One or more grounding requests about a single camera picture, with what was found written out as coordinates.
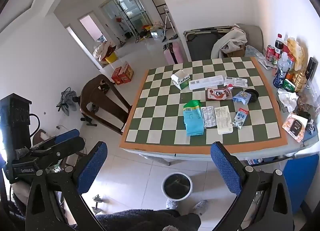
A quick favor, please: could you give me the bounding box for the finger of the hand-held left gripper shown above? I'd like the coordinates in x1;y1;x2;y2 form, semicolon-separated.
30;129;81;151
37;137;87;163

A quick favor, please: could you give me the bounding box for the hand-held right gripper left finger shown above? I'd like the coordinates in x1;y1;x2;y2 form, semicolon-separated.
26;141;108;231

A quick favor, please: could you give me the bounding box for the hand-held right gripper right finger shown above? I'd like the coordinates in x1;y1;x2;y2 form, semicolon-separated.
210;142;293;231

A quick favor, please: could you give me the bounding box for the grey round trash bin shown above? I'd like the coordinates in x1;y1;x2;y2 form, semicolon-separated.
162;173;193;201

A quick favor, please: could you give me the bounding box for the green blue snack packet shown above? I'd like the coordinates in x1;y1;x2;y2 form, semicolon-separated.
183;100;204;137

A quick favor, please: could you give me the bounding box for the red white snack wrapper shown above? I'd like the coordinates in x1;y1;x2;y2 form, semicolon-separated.
206;86;233;101

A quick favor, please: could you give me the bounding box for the long white toothpaste box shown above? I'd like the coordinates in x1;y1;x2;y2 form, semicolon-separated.
188;75;225;90

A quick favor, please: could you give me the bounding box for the person's left forearm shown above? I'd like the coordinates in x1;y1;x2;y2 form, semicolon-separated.
0;183;33;231

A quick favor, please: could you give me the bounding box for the grey cloth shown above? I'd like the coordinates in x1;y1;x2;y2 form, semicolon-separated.
56;87;78;117

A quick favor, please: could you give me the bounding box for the black dumbbell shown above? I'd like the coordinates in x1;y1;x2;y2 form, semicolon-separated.
91;194;106;216

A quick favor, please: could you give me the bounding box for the white flat packet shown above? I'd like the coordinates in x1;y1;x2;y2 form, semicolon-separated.
214;106;234;135

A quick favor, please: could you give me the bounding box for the dark wooden chair leg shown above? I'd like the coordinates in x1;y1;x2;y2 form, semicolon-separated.
80;74;133;135

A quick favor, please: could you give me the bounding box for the black tower stand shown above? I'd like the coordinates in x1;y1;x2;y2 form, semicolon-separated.
0;93;33;158

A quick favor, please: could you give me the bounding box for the small blue white milk carton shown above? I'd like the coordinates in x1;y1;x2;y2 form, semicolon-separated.
232;108;249;130

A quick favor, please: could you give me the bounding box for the white table leg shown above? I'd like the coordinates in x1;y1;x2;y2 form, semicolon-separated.
119;56;320;167

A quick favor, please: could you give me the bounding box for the person's right leg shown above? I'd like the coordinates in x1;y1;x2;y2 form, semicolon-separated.
175;212;202;231

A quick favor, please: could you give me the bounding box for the person's leg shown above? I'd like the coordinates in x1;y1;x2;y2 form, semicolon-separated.
175;212;202;231
94;208;181;231

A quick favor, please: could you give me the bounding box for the person's left leg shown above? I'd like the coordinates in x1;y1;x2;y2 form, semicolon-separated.
94;208;181;231

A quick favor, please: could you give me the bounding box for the blue star wrapper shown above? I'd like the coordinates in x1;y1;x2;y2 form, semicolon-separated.
232;91;251;105

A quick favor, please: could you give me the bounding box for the blue chair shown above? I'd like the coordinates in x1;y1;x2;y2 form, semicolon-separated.
282;154;320;215

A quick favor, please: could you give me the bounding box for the black round lid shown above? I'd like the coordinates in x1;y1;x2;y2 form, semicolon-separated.
244;88;260;103

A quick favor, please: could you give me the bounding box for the red cardboard box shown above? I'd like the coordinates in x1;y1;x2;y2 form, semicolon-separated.
111;61;134;85

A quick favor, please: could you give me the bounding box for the green white checkered mat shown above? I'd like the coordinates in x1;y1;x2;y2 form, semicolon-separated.
119;57;288;152

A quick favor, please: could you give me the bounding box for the white paper packet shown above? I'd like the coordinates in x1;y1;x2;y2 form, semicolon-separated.
224;77;248;88

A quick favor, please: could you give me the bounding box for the yellow bucket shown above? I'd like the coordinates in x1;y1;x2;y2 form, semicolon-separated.
105;52;118;65

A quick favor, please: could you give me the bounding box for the crumpled white tissue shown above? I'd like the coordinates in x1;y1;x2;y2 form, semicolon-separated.
277;88;300;113

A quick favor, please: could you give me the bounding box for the green white carton box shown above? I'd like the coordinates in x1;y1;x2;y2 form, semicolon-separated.
171;69;192;90

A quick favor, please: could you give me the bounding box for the green white small box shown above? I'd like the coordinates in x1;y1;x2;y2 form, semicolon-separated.
283;79;298;93

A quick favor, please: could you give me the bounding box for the gold wrapped package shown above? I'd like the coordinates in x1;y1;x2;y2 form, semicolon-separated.
292;70;308;92

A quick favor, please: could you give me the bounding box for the brown cardboard box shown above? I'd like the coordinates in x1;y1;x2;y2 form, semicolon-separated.
226;45;247;58

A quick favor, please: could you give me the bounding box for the clear plastic bag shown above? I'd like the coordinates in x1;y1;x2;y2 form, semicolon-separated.
245;45;265;59

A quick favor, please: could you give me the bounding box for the clear water bottle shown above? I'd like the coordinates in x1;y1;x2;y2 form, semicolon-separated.
277;52;290;73

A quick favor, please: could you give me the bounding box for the dark folding bed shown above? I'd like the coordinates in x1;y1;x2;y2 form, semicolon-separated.
183;27;234;62

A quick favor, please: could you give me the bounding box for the pink suitcase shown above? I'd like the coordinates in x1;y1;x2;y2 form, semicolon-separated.
163;41;183;65

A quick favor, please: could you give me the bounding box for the black coat rack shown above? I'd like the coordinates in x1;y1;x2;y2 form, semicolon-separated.
114;0;133;44

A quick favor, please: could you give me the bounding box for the beige blanket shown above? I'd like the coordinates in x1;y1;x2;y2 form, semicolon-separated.
211;24;248;59

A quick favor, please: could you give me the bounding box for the black rectangular box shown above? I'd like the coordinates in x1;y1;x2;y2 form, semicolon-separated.
307;57;319;80

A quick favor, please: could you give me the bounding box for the yellow snack bag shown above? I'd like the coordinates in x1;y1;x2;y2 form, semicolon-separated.
287;38;307;72

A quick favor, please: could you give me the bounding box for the cola bottle red cap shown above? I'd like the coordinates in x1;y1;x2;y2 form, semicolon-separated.
274;34;284;55

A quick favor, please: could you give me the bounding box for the black cable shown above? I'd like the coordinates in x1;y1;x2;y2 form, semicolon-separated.
29;114;41;138

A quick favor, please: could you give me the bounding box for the camera tripod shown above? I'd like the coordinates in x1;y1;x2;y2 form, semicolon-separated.
160;6;175;43

